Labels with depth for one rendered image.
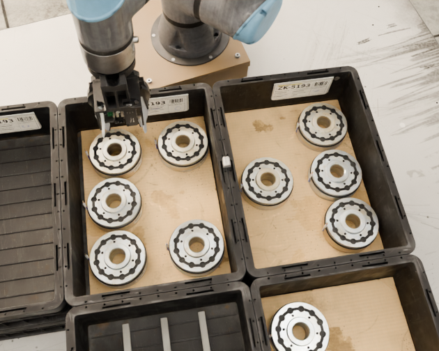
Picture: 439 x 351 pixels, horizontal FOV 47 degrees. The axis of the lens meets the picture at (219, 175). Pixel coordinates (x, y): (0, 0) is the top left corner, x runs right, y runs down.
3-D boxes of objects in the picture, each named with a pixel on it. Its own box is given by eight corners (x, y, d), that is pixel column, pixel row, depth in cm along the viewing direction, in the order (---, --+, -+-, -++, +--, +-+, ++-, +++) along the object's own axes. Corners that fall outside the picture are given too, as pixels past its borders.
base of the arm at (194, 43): (150, 21, 122) (144, -10, 113) (207, 3, 125) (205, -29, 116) (172, 67, 116) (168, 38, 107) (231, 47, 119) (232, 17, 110)
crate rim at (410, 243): (210, 88, 102) (210, 81, 99) (352, 71, 104) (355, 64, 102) (247, 282, 85) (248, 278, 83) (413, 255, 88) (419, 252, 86)
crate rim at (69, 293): (60, 106, 99) (56, 99, 96) (210, 88, 102) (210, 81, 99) (67, 310, 82) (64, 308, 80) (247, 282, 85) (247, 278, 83)
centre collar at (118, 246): (104, 244, 92) (104, 242, 91) (132, 243, 92) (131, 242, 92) (102, 270, 90) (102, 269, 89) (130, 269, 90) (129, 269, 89)
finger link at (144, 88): (131, 114, 88) (113, 86, 80) (129, 106, 88) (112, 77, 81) (157, 108, 87) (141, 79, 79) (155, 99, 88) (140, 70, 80)
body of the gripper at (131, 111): (98, 133, 80) (85, 87, 69) (95, 90, 84) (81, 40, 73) (146, 127, 81) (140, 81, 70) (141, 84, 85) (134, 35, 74)
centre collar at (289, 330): (283, 319, 87) (283, 318, 87) (310, 315, 88) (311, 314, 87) (289, 348, 85) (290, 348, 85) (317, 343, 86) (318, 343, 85)
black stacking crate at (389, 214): (210, 113, 110) (211, 83, 100) (340, 97, 113) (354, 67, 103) (243, 292, 94) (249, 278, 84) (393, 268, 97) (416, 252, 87)
